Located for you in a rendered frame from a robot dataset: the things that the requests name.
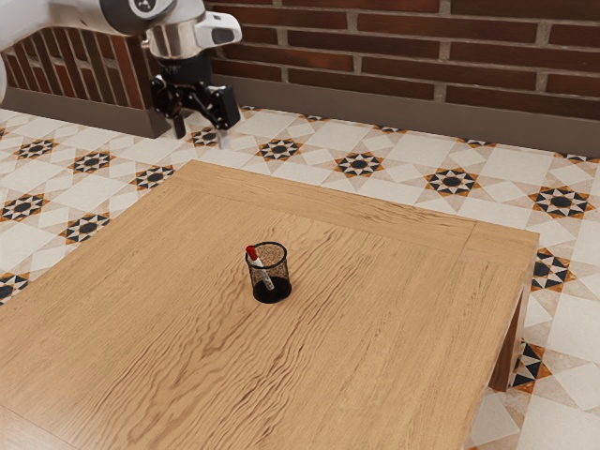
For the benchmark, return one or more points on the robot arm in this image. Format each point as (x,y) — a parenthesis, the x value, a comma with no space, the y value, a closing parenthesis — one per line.
(117,14)

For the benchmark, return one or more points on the red capped white marker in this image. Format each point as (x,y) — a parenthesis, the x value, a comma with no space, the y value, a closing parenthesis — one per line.
(259,267)

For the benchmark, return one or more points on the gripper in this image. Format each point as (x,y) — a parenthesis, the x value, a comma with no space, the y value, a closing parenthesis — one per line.
(187,82)

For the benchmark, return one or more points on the black mesh pen holder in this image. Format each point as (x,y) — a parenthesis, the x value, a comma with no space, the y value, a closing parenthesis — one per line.
(269,274)

